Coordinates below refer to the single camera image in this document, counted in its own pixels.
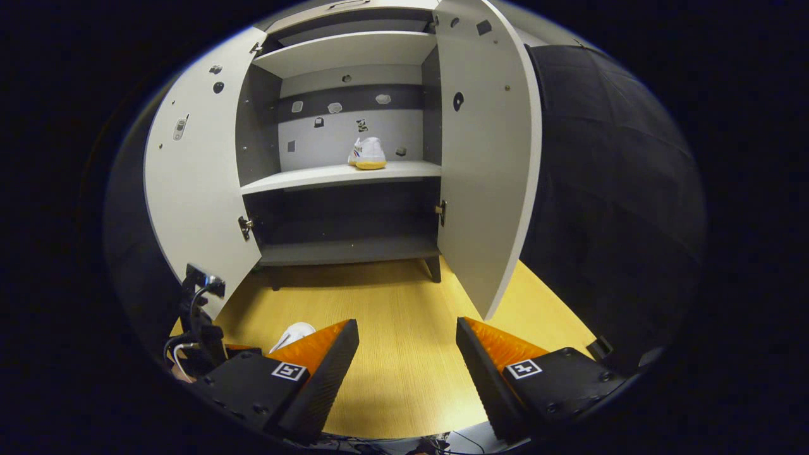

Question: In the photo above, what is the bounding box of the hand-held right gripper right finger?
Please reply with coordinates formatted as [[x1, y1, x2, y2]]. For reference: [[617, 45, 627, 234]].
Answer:
[[455, 316, 628, 443]]

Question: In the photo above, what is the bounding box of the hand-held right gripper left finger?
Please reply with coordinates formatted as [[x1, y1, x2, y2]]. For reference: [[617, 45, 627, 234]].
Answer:
[[190, 318, 360, 444]]

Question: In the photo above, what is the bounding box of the white canvas shoe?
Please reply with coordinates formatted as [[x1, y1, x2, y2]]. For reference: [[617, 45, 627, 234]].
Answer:
[[348, 136, 387, 171], [269, 322, 316, 355]]

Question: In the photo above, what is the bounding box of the white cabinet door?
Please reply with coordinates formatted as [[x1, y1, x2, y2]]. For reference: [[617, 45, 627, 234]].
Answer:
[[144, 27, 267, 320], [433, 0, 543, 321]]

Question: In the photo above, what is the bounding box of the white cabinet shelf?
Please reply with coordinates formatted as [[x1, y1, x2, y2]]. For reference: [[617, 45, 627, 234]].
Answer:
[[253, 30, 438, 80], [240, 160, 442, 195]]

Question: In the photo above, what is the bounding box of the white cabinet drawer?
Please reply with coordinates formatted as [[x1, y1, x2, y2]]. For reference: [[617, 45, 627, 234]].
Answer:
[[262, 0, 440, 32]]

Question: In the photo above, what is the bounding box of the black backdrop cloth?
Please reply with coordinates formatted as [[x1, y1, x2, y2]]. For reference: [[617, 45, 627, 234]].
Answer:
[[103, 43, 707, 377]]

